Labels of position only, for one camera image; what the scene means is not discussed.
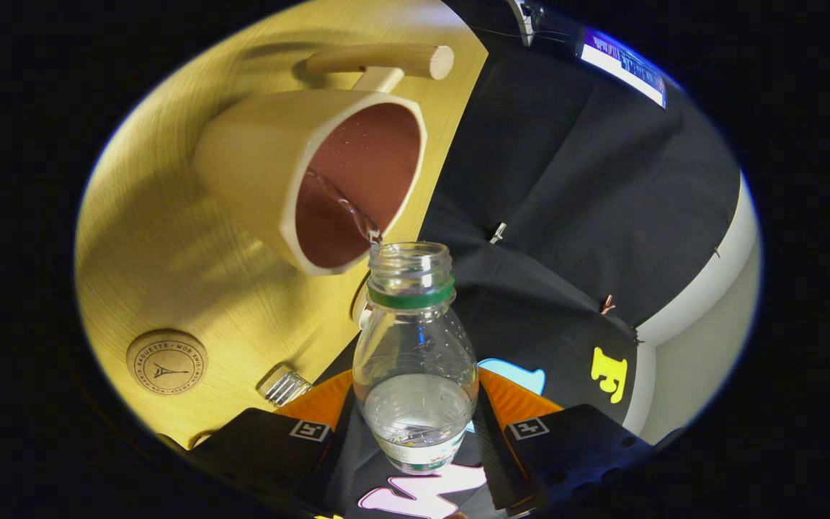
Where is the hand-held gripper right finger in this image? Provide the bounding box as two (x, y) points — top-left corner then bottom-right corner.
(476, 366), (657, 515)

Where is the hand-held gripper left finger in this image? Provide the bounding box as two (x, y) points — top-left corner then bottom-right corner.
(184, 370), (355, 516)

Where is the round cork coaster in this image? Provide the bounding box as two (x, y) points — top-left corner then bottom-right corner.
(126, 330), (208, 396)

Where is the clear plastic juice bottle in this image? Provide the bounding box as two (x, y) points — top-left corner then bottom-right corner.
(352, 241), (480, 474)

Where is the cream cup with wooden handle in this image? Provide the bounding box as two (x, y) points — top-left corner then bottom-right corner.
(193, 43), (455, 277)

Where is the wooden table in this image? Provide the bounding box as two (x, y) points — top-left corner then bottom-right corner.
(75, 0), (489, 449)

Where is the black backdrop cloth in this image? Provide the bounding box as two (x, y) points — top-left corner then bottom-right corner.
(314, 0), (741, 519)

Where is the lit display screen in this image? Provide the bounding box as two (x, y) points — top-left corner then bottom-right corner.
(577, 29), (668, 110)

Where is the metal wire basket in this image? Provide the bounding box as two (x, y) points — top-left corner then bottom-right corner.
(258, 364), (313, 408)

